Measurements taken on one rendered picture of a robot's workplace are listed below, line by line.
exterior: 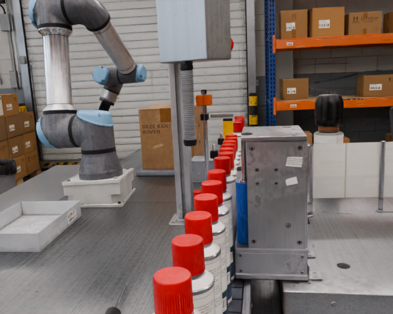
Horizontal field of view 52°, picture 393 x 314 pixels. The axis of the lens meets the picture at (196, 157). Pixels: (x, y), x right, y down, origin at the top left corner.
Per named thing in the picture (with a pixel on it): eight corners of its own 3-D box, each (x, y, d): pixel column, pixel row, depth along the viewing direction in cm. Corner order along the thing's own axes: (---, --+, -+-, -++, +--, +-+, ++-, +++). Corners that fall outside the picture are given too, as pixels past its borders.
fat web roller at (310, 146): (315, 218, 103) (316, 145, 99) (297, 217, 104) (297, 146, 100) (313, 212, 108) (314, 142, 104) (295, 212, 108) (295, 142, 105)
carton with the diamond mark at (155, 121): (196, 169, 177) (193, 106, 171) (142, 169, 180) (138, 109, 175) (204, 155, 206) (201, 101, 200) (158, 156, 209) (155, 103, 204)
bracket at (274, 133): (307, 140, 67) (307, 134, 67) (239, 141, 69) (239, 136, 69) (299, 129, 80) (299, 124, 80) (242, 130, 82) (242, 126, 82)
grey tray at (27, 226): (39, 252, 103) (37, 233, 102) (-34, 251, 105) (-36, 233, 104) (81, 215, 129) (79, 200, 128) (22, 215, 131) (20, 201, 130)
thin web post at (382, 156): (385, 213, 104) (388, 141, 101) (377, 213, 105) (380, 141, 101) (383, 210, 106) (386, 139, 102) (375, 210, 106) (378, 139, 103)
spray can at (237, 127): (246, 180, 142) (244, 123, 138) (231, 180, 143) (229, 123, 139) (246, 177, 147) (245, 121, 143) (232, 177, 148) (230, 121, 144)
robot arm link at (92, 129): (105, 149, 134) (101, 108, 132) (70, 151, 137) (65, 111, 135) (121, 144, 145) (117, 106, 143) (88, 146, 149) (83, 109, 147)
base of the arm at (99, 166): (114, 179, 134) (111, 149, 132) (71, 180, 137) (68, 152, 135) (128, 170, 149) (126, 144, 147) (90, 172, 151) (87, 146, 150)
